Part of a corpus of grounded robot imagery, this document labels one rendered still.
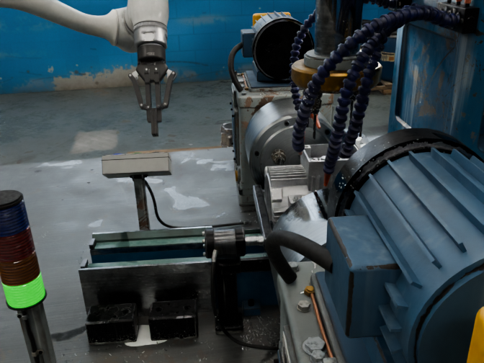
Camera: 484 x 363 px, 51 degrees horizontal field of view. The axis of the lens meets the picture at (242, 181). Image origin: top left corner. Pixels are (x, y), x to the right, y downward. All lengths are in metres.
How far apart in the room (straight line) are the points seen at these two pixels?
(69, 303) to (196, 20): 5.58
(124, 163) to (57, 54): 5.49
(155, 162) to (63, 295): 0.39
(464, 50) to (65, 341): 0.97
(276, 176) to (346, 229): 0.64
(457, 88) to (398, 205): 0.53
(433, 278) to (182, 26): 6.31
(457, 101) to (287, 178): 0.36
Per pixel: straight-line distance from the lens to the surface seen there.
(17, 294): 0.91
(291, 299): 0.64
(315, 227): 0.81
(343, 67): 1.01
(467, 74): 0.97
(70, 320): 1.25
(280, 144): 1.32
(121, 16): 1.56
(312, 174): 1.08
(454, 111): 1.00
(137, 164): 1.32
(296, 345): 0.59
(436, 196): 0.47
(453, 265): 0.41
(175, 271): 1.14
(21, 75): 6.92
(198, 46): 6.67
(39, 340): 0.98
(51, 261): 1.48
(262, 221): 1.07
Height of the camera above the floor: 1.55
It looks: 25 degrees down
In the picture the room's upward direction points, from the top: 2 degrees counter-clockwise
